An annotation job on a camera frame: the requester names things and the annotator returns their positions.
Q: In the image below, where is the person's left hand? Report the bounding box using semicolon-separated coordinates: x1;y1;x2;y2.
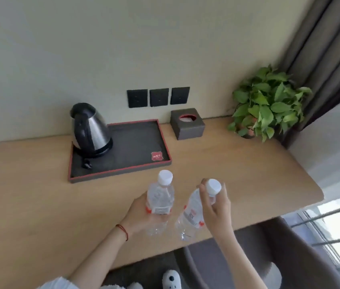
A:
120;191;170;236

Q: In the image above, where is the person's right hand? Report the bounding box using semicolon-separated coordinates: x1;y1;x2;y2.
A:
196;179;234;238

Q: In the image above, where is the clear water bottle white cap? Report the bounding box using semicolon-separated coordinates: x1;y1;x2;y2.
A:
175;179;222;242
145;170;175;237

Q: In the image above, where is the person's left forearm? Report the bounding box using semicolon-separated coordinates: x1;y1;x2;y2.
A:
67;227;127;286

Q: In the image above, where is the person's right forearm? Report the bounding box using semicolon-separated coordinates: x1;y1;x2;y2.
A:
217;232;267;289

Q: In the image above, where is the white plush slipper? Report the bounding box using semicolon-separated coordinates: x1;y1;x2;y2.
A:
162;270;182;289

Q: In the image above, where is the dark square tissue box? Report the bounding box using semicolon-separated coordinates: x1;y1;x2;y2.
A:
170;108;206;140

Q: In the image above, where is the dark tray with red rim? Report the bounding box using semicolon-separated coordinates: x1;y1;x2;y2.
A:
68;119;172;184

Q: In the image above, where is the grey upholstered chair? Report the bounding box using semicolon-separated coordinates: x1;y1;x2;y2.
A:
174;216;340;289

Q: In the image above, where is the stainless steel electric kettle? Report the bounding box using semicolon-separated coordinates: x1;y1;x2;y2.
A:
70;103;113;157

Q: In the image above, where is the green potted plant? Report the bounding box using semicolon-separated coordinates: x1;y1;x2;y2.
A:
227;65;313;143

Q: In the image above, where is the white sleeve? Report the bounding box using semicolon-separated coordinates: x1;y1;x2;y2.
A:
36;277;80;289

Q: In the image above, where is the grey curtain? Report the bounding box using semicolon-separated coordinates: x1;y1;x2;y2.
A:
278;0;340;149

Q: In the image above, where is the red string bracelet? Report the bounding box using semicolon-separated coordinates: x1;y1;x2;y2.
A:
115;224;129;242

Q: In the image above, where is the black wall socket panel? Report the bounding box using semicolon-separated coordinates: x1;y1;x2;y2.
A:
150;88;169;107
170;87;190;105
127;89;148;109

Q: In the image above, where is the window frame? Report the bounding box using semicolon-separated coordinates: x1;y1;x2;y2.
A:
290;201;340;280

